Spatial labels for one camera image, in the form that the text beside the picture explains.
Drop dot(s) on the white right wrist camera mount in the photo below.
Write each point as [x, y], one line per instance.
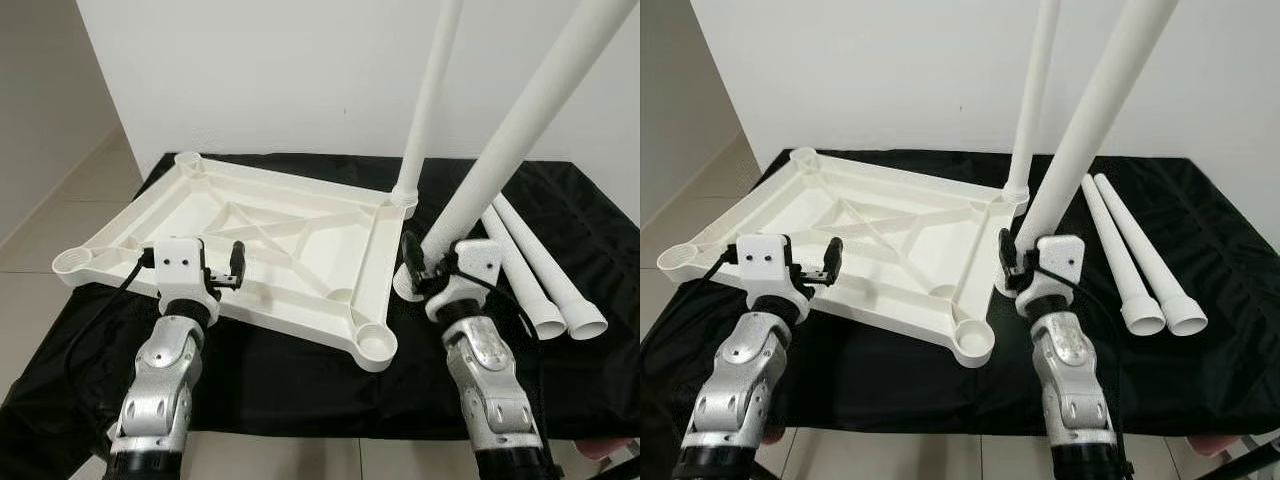
[1060, 258]
[475, 262]

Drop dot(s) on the pink plastic stool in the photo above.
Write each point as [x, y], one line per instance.
[605, 447]
[1220, 445]

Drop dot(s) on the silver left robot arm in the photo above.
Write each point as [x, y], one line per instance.
[745, 380]
[165, 380]

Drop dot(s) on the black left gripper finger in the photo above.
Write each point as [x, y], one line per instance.
[832, 258]
[238, 262]

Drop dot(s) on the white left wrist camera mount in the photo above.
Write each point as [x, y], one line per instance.
[180, 262]
[765, 258]

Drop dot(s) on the white plastic table leg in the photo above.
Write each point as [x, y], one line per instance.
[550, 265]
[520, 270]
[1035, 100]
[425, 100]
[1150, 260]
[520, 130]
[1120, 260]
[1100, 120]

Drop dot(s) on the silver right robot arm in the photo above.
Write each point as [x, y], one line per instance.
[1075, 380]
[490, 380]

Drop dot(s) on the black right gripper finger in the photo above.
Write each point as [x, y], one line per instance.
[1008, 250]
[412, 255]

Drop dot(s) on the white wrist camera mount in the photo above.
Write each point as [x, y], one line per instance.
[180, 262]
[1060, 258]
[475, 262]
[765, 258]

